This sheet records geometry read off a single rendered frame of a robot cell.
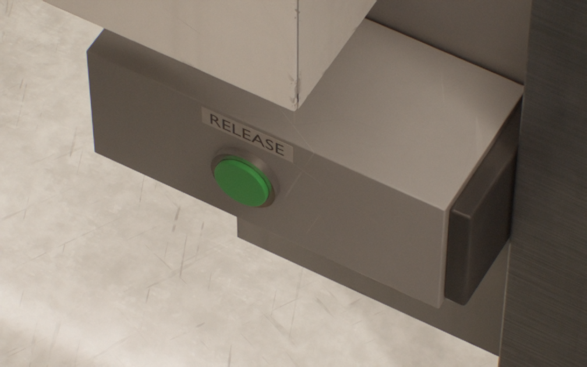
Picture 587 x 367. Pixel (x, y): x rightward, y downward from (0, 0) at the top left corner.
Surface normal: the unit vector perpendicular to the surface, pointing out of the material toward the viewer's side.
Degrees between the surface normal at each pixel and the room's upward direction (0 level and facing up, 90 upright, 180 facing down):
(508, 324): 90
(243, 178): 90
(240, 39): 90
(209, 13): 90
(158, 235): 0
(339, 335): 0
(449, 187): 0
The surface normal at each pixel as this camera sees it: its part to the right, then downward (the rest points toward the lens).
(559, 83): -0.49, 0.69
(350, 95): 0.00, -0.61
